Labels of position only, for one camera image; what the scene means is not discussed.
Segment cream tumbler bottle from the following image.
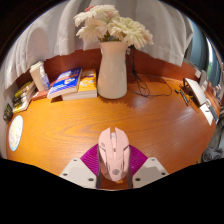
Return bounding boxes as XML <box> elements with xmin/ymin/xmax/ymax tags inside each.
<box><xmin>29</xmin><ymin>60</ymin><xmax>46</xmax><ymax>93</ymax></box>

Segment window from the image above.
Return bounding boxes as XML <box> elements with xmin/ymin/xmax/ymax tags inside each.
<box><xmin>184</xmin><ymin>19</ymin><xmax>224</xmax><ymax>98</ymax></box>

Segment white pleated curtain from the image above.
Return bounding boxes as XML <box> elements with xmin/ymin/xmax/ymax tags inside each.
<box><xmin>0</xmin><ymin>0</ymin><xmax>195</xmax><ymax>89</ymax></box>

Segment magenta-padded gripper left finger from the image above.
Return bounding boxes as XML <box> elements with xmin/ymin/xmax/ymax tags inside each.
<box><xmin>59</xmin><ymin>143</ymin><xmax>103</xmax><ymax>190</ymax></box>

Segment white laptop on stand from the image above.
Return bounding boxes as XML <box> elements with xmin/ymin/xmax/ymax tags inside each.
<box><xmin>183</xmin><ymin>77</ymin><xmax>208</xmax><ymax>108</ymax></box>

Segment black cable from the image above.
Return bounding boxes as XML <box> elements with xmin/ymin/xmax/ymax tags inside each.
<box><xmin>126</xmin><ymin>44</ymin><xmax>174</xmax><ymax>98</ymax></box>

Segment black spine book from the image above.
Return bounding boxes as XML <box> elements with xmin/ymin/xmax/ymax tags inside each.
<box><xmin>12</xmin><ymin>94</ymin><xmax>34</xmax><ymax>109</ymax></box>
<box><xmin>13</xmin><ymin>89</ymin><xmax>36</xmax><ymax>104</ymax></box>

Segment small clear spray bottle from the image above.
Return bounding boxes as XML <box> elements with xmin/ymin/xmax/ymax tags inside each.
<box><xmin>39</xmin><ymin>68</ymin><xmax>51</xmax><ymax>92</ymax></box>

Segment white flower bouquet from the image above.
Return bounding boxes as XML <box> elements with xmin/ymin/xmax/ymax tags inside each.
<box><xmin>73</xmin><ymin>4</ymin><xmax>155</xmax><ymax>50</ymax></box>

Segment pink computer mouse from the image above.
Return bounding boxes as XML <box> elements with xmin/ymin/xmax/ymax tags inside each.
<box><xmin>97</xmin><ymin>126</ymin><xmax>131</xmax><ymax>183</ymax></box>

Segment white ceramic vase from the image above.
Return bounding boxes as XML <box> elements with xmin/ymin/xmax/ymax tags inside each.
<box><xmin>96</xmin><ymin>40</ymin><xmax>129</xmax><ymax>100</ymax></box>

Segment small white standing frame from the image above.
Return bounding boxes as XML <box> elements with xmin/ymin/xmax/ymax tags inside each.
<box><xmin>198</xmin><ymin>69</ymin><xmax>210</xmax><ymax>93</ymax></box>

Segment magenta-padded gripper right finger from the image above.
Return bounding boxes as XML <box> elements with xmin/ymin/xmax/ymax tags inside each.
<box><xmin>126</xmin><ymin>144</ymin><xmax>170</xmax><ymax>190</ymax></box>

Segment orange cover book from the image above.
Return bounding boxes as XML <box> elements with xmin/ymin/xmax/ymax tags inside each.
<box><xmin>61</xmin><ymin>68</ymin><xmax>98</xmax><ymax>102</ymax></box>

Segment round cartoon mouse pad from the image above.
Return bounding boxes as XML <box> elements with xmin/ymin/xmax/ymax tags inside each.
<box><xmin>7</xmin><ymin>115</ymin><xmax>24</xmax><ymax>153</ymax></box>

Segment yellow and white book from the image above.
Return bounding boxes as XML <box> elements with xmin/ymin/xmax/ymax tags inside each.
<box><xmin>11</xmin><ymin>99</ymin><xmax>33</xmax><ymax>114</ymax></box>

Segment grey bag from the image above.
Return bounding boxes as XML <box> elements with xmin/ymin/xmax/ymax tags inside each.
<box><xmin>201</xmin><ymin>145</ymin><xmax>224</xmax><ymax>164</ymax></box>

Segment black and yellow cover book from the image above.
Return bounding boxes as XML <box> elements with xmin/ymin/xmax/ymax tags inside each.
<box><xmin>13</xmin><ymin>80</ymin><xmax>36</xmax><ymax>99</ymax></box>

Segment flat red book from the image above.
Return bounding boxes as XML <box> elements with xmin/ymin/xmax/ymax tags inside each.
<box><xmin>31</xmin><ymin>89</ymin><xmax>51</xmax><ymax>102</ymax></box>

